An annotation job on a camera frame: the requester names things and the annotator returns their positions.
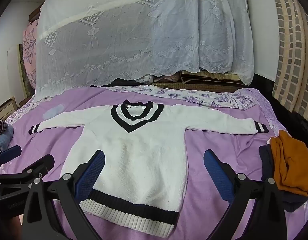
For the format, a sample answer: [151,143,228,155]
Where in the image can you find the purple bed sheet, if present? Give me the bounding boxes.
[0,85,308,240]

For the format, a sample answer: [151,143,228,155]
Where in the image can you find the white lace cloth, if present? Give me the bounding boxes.
[34,0,255,98]

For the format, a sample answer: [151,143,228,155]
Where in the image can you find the brown woven mats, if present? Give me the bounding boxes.
[154,71,244,90]

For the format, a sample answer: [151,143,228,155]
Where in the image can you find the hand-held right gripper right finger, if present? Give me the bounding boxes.
[203,149,288,240]

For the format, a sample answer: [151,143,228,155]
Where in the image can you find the dark navy cloth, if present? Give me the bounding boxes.
[259,144,308,213]

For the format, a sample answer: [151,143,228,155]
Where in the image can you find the floral purple bedsheet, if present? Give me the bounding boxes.
[106,84,264,110]

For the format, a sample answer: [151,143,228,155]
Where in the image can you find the orange cloth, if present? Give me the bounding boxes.
[269,130,308,197]

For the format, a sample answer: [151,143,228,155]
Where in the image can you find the white sweater with black stripes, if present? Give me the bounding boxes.
[28,99,269,233]

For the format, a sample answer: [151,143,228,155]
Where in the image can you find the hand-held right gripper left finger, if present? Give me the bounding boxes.
[22,149,106,240]

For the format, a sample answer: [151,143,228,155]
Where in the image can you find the pink floral quilt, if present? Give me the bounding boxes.
[22,20,40,89]

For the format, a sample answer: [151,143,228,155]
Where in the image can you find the wooden frame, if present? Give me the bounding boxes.
[0,96,17,119]

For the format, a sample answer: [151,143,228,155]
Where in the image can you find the white padded cloth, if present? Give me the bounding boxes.
[138,74,154,85]

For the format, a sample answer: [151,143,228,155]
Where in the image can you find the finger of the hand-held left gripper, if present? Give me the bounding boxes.
[0,145,22,168]
[0,154,56,188]

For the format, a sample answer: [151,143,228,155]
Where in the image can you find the light blue cloth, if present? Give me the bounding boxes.
[0,125,14,153]

